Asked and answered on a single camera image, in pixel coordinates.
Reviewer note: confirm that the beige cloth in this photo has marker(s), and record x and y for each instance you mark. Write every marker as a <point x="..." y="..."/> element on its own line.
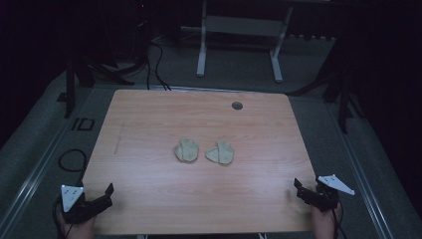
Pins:
<point x="187" y="151"/>
<point x="221" y="152"/>

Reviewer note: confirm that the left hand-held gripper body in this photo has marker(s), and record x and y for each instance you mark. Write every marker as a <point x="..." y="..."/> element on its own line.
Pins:
<point x="71" y="195"/>

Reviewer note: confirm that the person's right hand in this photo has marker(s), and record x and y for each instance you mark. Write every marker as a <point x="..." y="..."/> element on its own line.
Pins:
<point x="321" y="222"/>

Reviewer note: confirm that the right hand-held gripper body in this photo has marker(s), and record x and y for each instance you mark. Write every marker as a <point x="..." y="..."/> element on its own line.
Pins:
<point x="326" y="199"/>

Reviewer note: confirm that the white desk frame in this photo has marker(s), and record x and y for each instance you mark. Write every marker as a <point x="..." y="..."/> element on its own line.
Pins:
<point x="244" y="26"/>

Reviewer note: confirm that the black tripod stand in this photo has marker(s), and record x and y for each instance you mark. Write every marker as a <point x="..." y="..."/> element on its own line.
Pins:
<point x="343" y="106"/>
<point x="69" y="89"/>

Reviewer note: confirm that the person's left hand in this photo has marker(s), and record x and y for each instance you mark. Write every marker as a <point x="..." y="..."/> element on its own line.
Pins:
<point x="81" y="230"/>

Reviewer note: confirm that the metal floor rail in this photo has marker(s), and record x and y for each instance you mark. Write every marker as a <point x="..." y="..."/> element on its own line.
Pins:
<point x="30" y="186"/>
<point x="361" y="179"/>

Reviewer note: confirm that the grey table grommet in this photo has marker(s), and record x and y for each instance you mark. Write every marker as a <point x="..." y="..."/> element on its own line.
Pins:
<point x="237" y="106"/>

